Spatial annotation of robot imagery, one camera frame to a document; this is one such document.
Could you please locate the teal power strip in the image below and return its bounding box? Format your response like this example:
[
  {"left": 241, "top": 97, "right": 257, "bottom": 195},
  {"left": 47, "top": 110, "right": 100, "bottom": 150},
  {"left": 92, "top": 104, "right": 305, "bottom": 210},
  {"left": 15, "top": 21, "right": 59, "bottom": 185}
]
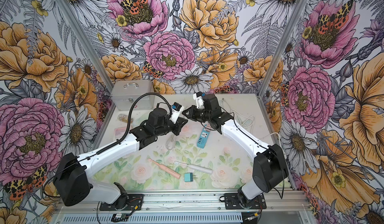
[{"left": 197, "top": 128, "right": 210, "bottom": 149}]

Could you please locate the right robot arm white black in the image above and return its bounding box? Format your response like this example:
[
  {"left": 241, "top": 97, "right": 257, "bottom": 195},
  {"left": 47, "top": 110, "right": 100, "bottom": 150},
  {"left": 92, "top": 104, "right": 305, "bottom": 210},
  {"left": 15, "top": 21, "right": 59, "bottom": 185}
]
[{"left": 183, "top": 92, "right": 289, "bottom": 208}]

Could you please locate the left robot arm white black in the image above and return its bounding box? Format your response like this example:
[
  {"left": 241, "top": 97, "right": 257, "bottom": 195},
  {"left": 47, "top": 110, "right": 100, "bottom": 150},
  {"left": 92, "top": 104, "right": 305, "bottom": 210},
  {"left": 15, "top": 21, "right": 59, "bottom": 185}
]
[{"left": 52, "top": 102, "right": 188, "bottom": 210}]

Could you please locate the pink electric toothbrush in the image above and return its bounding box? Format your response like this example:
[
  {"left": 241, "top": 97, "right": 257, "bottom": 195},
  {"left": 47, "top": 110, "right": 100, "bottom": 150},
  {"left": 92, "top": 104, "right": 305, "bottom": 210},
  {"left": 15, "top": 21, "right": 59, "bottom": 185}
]
[{"left": 148, "top": 159, "right": 181, "bottom": 180}]

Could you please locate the small clear jar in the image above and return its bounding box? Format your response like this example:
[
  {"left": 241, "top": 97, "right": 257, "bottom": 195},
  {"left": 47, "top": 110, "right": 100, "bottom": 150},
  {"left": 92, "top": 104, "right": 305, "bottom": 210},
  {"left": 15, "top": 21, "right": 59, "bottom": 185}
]
[{"left": 118, "top": 114, "right": 133, "bottom": 124}]

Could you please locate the pink product packet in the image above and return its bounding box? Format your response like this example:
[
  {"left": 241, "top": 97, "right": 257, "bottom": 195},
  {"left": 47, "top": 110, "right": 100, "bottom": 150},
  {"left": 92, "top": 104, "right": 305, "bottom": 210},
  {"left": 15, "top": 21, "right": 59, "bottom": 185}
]
[{"left": 114, "top": 127, "right": 126, "bottom": 141}]

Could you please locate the silver metal first-aid case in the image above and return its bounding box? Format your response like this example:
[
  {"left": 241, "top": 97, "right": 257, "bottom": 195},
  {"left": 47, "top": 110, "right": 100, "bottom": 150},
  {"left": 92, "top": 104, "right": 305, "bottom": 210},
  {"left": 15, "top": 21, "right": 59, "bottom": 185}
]
[{"left": 111, "top": 80, "right": 154, "bottom": 111}]

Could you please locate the teal plug adapter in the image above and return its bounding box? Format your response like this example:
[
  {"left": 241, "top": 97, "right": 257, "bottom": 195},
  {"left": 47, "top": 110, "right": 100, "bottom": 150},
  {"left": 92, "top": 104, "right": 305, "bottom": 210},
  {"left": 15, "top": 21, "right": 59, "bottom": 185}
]
[{"left": 184, "top": 173, "right": 194, "bottom": 183}]

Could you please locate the small circuit board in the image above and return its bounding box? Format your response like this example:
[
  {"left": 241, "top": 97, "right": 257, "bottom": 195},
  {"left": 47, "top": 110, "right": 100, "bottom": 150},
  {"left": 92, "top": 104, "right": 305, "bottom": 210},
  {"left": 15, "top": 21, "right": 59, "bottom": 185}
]
[{"left": 111, "top": 213, "right": 129, "bottom": 223}]

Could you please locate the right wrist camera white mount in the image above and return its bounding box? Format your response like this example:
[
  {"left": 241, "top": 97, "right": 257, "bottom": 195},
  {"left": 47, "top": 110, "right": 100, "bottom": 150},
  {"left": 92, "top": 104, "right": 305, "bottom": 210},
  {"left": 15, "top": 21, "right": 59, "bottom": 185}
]
[{"left": 193, "top": 91, "right": 205, "bottom": 109}]

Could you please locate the white power strip cord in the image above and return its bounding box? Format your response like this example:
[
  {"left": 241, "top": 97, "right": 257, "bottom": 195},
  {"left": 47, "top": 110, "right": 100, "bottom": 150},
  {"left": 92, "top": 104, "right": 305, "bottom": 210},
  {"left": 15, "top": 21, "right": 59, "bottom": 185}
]
[{"left": 221, "top": 99, "right": 283, "bottom": 147}]

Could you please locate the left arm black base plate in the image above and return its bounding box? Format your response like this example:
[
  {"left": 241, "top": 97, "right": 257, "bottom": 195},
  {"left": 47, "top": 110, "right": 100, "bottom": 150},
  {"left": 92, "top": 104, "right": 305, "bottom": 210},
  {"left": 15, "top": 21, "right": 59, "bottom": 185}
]
[{"left": 99, "top": 194, "right": 144, "bottom": 211}]

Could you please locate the aluminium front rail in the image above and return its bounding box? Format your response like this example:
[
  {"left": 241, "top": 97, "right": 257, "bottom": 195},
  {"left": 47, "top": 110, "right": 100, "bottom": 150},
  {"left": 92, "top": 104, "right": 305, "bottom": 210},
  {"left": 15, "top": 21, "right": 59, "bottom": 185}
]
[{"left": 54, "top": 189, "right": 310, "bottom": 217}]

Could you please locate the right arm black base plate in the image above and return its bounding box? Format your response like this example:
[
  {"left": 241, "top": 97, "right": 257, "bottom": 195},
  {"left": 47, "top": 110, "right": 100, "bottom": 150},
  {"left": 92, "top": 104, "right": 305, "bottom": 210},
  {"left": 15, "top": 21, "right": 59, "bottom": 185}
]
[{"left": 220, "top": 193, "right": 267, "bottom": 210}]

